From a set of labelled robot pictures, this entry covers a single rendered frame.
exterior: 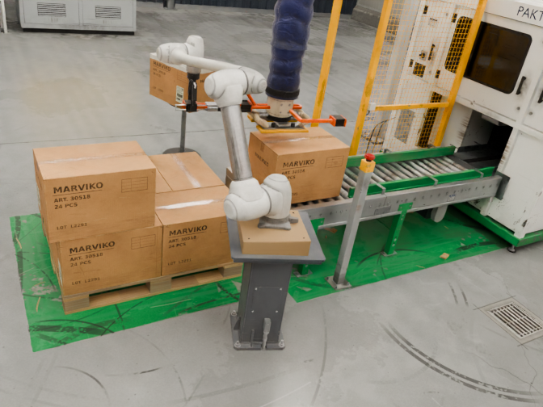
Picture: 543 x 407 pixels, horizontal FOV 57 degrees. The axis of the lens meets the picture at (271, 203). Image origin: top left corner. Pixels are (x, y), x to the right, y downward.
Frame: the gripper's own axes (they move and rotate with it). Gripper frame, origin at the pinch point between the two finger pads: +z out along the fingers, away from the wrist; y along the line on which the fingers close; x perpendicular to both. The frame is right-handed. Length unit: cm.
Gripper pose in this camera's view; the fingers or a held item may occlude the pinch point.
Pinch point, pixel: (191, 104)
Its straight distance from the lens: 319.1
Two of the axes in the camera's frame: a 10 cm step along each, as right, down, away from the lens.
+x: -9.3, 0.5, -3.5
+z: -1.4, 8.6, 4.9
